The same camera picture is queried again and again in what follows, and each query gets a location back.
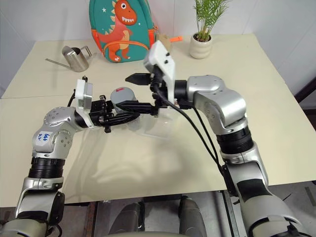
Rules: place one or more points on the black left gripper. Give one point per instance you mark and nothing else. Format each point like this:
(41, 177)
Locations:
(100, 112)

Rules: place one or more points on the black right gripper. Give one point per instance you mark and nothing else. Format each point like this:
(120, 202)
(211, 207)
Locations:
(158, 96)

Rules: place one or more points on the grey jar lid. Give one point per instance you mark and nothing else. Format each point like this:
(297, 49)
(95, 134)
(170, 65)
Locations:
(122, 95)

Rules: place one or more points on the clear plastic jar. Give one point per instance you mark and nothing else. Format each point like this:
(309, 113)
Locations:
(135, 125)

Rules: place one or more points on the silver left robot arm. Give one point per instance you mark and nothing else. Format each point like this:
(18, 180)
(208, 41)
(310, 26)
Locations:
(53, 145)

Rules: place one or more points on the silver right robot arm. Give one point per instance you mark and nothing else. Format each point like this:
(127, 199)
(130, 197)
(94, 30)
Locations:
(222, 98)

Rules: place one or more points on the clear plastic box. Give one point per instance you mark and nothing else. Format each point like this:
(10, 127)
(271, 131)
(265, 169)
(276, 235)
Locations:
(160, 128)

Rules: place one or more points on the teal dinosaur backpack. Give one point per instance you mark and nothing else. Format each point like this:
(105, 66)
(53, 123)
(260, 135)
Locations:
(123, 32)

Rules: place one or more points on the stainless steel watering can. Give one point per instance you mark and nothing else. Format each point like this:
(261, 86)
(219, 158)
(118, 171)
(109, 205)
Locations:
(75, 59)

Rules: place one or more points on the orange tag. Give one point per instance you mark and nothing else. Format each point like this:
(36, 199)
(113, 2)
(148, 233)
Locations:
(176, 39)

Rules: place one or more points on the white handwritten label sticker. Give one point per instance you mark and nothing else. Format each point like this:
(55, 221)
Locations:
(45, 137)

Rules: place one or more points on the green plant in white pot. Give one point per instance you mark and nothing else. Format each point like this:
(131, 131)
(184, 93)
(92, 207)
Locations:
(201, 45)

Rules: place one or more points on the dark rounded shape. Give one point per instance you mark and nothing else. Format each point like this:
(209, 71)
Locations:
(130, 217)
(192, 214)

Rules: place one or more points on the dark furniture piece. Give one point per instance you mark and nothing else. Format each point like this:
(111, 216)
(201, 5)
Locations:
(306, 92)

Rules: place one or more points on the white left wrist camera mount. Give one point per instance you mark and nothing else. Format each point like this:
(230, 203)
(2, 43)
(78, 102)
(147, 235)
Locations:
(82, 95)

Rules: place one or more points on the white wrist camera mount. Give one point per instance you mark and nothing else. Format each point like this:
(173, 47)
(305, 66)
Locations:
(160, 58)
(82, 95)

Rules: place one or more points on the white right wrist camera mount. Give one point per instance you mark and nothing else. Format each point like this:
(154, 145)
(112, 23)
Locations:
(160, 58)

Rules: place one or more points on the metal table frame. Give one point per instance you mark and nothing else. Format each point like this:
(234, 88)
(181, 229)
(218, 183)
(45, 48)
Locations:
(228, 200)

